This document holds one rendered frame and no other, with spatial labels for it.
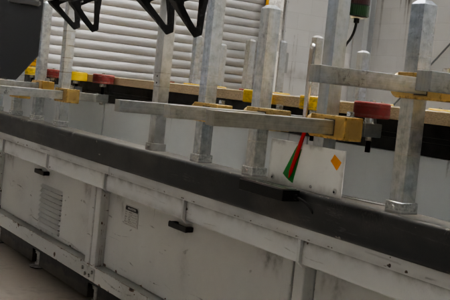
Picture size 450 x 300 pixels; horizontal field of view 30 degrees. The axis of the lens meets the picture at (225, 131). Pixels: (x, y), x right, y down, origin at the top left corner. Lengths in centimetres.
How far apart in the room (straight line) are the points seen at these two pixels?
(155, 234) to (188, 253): 24
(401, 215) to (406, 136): 15
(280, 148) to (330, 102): 18
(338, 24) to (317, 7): 1018
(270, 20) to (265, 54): 8
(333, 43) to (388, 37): 1032
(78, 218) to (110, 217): 30
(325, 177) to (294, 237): 19
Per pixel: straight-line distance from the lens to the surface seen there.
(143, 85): 295
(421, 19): 164
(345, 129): 175
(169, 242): 287
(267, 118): 167
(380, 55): 1222
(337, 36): 182
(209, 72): 222
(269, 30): 202
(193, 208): 229
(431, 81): 124
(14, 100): 359
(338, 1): 182
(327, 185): 179
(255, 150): 202
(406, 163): 163
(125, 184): 266
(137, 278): 308
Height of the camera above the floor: 91
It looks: 3 degrees down
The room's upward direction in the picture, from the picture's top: 6 degrees clockwise
